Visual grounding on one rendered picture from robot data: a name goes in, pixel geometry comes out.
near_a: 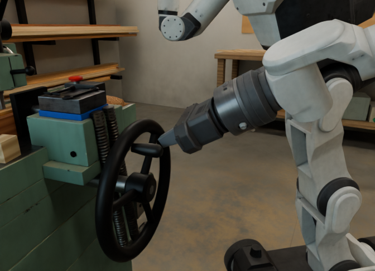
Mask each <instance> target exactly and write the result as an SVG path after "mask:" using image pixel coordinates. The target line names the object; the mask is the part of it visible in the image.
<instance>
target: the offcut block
mask: <svg viewBox="0 0 375 271"><path fill-rule="evenodd" d="M20 155H21V151H20V147H19V144H18V138H17V136H16V135H9V134H1V135H0V163H7V162H9V161H11V160H13V159H14V158H16V157H18V156H20Z"/></svg>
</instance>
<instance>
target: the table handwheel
mask: <svg viewBox="0 0 375 271"><path fill-rule="evenodd" d="M145 132H149V133H151V135H150V140H149V143H153V144H159V145H160V146H161V147H162V145H161V144H160V142H159V141H158V139H159V137H160V136H161V135H162V134H164V133H165V131H164V129H163V128H162V126H160V125H159V124H158V122H156V121H154V120H152V119H147V118H145V119H139V120H137V121H135V122H133V123H131V124H130V125H129V126H128V127H127V128H126V129H125V130H124V131H123V132H122V133H121V134H120V135H119V137H118V138H117V140H116V141H115V143H114V145H113V146H112V148H111V150H110V152H109V154H108V156H107V159H106V160H105V164H104V166H103V169H102V172H101V173H100V174H98V175H97V176H96V177H94V178H93V179H92V180H91V181H89V182H88V183H87V184H85V185H84V186H88V187H94V188H97V196H96V201H95V228H96V232H97V238H98V241H99V245H100V247H101V249H102V251H103V252H104V254H105V255H106V256H107V257H108V258H109V259H111V260H112V261H114V262H119V263H124V262H128V261H130V260H132V259H134V258H135V257H137V256H138V255H139V254H140V253H141V252H142V251H143V250H144V249H145V247H146V246H147V245H148V243H149V242H150V240H151V239H152V237H153V235H154V233H155V231H156V229H157V227H158V225H159V222H160V220H161V216H162V214H163V211H164V208H165V204H166V200H167V194H168V191H169V184H170V174H171V154H170V146H168V147H165V148H163V149H164V152H163V155H162V156H161V157H159V158H160V173H159V180H158V188H157V193H156V180H155V178H154V176H153V175H149V171H150V167H151V162H152V157H147V156H145V158H144V161H143V165H142V168H141V172H140V173H138V172H134V173H132V174H131V175H129V176H128V177H127V176H121V175H119V172H120V169H121V166H122V163H123V161H124V159H125V157H126V154H127V152H128V151H129V149H130V147H131V145H132V144H133V142H134V141H135V140H136V139H137V138H138V137H139V136H140V135H141V134H142V133H145ZM114 192H119V193H124V195H123V196H121V197H120V198H119V199H117V200H115V201H114V202H113V199H114ZM155 193H156V197H155V201H154V204H153V208H152V209H151V207H150V201H152V199H153V198H154V196H155ZM129 201H133V202H139V203H142V206H143V209H144V211H145V214H146V217H147V222H146V224H145V227H144V228H143V230H142V231H141V233H140V234H139V236H138V237H137V239H136V240H135V241H134V242H133V243H131V244H130V245H129V246H125V247H122V246H120V245H119V244H118V242H117V240H116V237H115V234H114V230H113V213H115V212H116V211H117V210H119V209H120V208H121V207H122V206H123V205H125V204H126V203H128V202H129Z"/></svg>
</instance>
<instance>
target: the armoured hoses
mask: <svg viewBox="0 0 375 271"><path fill-rule="evenodd" d="M104 114H105V118H106V122H107V127H108V133H109V138H110V144H111V145H110V146H111V148H112V146H113V145H114V143H115V141H116V140H117V138H118V137H119V135H120V134H119V129H118V126H117V124H118V123H117V120H116V119H117V118H116V112H115V108H114V105H107V106H104V107H102V110H95V111H92V112H91V113H90V118H92V120H93V124H94V128H95V129H94V130H95V134H96V135H95V136H96V140H97V143H98V144H97V145H98V151H99V154H100V155H99V156H100V160H101V161H100V162H101V165H102V168H103V166H104V164H105V160H106V159H107V156H108V154H109V152H110V147H109V141H108V138H107V137H108V136H107V132H106V131H107V130H106V126H105V118H104ZM119 175H121V176H128V173H127V168H126V163H125V160H124V161H123V163H122V166H121V169H120V172H119ZM119 198H120V197H119V192H114V199H113V202H114V201H115V200H117V199H119ZM123 207H124V211H125V214H126V220H127V224H128V230H129V234H130V237H131V240H130V241H128V235H127V230H126V225H125V221H124V217H123V210H122V207H121V208H120V209H119V210H117V211H116V212H115V213H113V221H114V228H115V231H116V236H117V240H118V244H119V245H120V246H122V247H125V246H129V245H130V244H131V243H133V242H134V241H135V240H136V239H137V237H138V236H139V234H140V233H141V231H142V230H143V228H144V227H145V224H146V222H143V224H141V226H140V227H138V224H137V218H136V213H135V209H134V205H133V201H129V202H128V203H126V204H125V205H123Z"/></svg>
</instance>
